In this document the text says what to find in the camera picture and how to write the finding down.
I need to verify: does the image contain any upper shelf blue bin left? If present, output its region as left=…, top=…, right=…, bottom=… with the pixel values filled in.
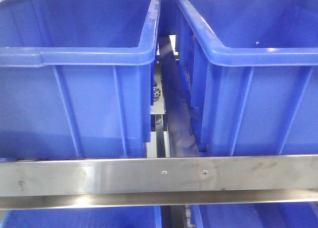
left=0, top=0, right=160, bottom=160

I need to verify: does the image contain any shelf blue bin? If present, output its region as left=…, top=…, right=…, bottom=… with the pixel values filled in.
left=0, top=0, right=160, bottom=160
left=175, top=0, right=318, bottom=156

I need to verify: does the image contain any upper shelf blue bin right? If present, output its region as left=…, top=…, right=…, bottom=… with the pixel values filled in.
left=175, top=0, right=318, bottom=156

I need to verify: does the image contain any lower blue bin left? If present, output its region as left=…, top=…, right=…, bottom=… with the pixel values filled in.
left=0, top=206, right=162, bottom=228

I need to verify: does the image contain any lower blue bin right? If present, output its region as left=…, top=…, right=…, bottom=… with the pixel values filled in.
left=187, top=202, right=318, bottom=228

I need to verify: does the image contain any steel shelf front rail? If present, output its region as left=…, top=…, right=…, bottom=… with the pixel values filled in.
left=0, top=154, right=318, bottom=210

